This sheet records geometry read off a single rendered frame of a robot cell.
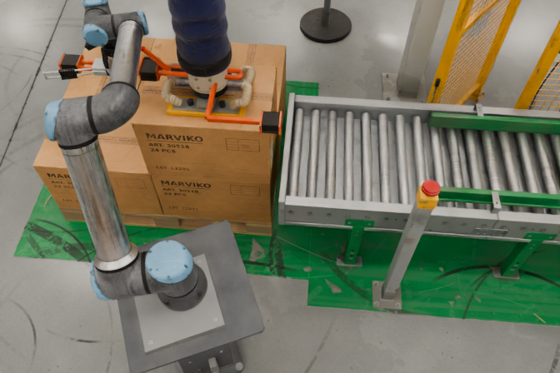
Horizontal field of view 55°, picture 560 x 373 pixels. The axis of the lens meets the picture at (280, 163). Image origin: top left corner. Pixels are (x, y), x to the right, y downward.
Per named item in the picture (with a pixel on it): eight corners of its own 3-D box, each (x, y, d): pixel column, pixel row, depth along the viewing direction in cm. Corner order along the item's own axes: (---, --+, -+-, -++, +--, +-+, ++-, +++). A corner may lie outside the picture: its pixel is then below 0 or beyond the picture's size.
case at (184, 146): (277, 121, 283) (277, 67, 251) (270, 184, 260) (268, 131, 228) (166, 115, 286) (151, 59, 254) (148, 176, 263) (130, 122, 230)
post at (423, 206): (392, 289, 285) (437, 185, 205) (393, 301, 281) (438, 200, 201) (380, 288, 286) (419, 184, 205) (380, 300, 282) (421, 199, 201)
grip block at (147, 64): (163, 67, 236) (161, 57, 232) (158, 82, 231) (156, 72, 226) (145, 65, 237) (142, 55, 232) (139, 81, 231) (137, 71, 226)
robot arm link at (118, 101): (131, 104, 149) (144, 2, 200) (86, 110, 148) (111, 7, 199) (141, 136, 157) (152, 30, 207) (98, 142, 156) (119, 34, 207)
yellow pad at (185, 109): (247, 102, 237) (246, 95, 233) (243, 120, 231) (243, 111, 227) (171, 98, 239) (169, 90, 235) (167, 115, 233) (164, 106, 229)
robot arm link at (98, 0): (79, 6, 198) (81, -11, 204) (89, 32, 208) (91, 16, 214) (105, 3, 199) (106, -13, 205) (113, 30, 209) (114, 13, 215)
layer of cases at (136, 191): (285, 92, 351) (286, 45, 319) (271, 223, 293) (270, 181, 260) (107, 81, 357) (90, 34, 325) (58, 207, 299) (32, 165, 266)
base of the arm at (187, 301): (211, 304, 199) (207, 295, 190) (161, 316, 197) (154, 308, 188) (202, 257, 209) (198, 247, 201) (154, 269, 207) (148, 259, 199)
